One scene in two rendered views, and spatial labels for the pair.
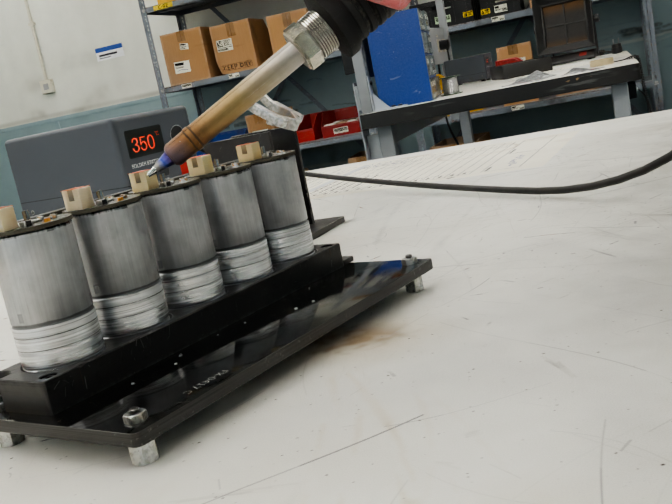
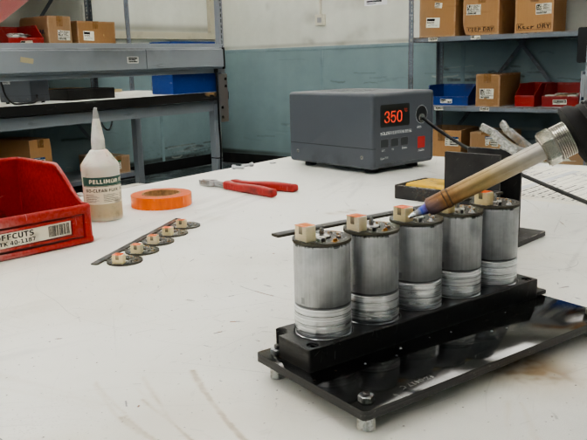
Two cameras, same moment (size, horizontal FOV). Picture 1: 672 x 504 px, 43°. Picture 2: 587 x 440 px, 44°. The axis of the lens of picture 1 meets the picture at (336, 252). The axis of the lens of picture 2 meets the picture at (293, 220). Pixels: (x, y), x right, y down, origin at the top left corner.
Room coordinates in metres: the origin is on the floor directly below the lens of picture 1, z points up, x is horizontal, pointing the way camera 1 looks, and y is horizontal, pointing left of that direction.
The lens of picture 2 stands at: (-0.04, 0.00, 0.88)
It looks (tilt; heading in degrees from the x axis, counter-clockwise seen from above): 12 degrees down; 18
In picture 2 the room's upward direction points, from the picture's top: 2 degrees counter-clockwise
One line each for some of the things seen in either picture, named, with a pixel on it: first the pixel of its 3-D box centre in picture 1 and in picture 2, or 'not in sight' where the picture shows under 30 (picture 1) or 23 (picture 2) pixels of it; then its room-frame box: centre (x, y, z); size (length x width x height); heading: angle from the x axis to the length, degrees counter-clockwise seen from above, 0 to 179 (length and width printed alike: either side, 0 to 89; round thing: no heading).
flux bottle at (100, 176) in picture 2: not in sight; (100, 163); (0.52, 0.37, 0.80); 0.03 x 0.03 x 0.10
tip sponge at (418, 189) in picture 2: not in sight; (441, 190); (0.67, 0.08, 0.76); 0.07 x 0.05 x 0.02; 65
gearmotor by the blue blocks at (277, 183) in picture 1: (276, 216); (493, 248); (0.34, 0.02, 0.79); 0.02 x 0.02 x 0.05
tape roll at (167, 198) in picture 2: not in sight; (161, 198); (0.59, 0.35, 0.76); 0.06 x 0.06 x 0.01
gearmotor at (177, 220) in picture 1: (180, 253); (415, 268); (0.29, 0.05, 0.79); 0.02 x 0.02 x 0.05
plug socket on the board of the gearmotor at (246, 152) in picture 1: (250, 151); (485, 197); (0.33, 0.02, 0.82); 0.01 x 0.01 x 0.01; 54
